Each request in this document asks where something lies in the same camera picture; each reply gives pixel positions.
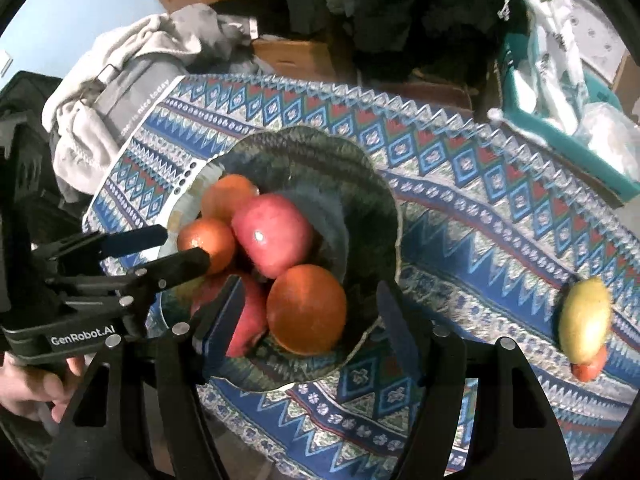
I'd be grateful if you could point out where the dark red apple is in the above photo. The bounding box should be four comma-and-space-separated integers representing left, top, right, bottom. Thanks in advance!
190, 271, 268, 358

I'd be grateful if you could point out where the orange persimmon fruit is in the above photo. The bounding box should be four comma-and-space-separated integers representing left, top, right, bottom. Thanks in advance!
570, 346, 608, 382

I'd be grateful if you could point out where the white rice bag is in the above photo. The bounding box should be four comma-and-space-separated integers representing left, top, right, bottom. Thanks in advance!
516, 0, 639, 181

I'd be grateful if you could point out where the pink red apple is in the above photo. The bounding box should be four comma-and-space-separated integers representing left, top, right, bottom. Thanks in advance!
231, 193, 314, 280

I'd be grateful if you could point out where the black hanging jacket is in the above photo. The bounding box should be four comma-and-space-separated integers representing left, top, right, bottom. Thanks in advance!
286, 0, 527, 87

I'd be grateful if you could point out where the orange round fruit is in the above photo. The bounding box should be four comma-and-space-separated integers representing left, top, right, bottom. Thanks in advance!
267, 264, 347, 356

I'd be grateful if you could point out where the blue patterned tablecloth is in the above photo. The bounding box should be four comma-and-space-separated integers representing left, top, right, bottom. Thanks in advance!
82, 74, 639, 479

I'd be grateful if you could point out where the yellow green mango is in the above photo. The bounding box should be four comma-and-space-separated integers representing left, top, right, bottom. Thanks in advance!
558, 276, 613, 365

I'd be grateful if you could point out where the teal storage box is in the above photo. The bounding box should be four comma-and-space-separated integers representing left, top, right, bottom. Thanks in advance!
497, 34, 639, 204

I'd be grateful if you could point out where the dark woven fruit bowl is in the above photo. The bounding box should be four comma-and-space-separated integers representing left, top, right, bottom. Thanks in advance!
160, 126, 402, 392

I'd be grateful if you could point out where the person's left hand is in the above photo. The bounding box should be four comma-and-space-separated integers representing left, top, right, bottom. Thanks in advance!
1, 352, 86, 422

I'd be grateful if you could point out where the grey white clothes pile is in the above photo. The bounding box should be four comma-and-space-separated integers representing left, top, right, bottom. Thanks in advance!
41, 3, 268, 204

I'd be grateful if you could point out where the small orange tangerine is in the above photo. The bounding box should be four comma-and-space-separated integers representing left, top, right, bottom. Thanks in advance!
177, 218, 235, 274

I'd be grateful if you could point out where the small wooden drawer box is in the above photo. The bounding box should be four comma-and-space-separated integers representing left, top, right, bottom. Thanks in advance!
252, 39, 336, 81

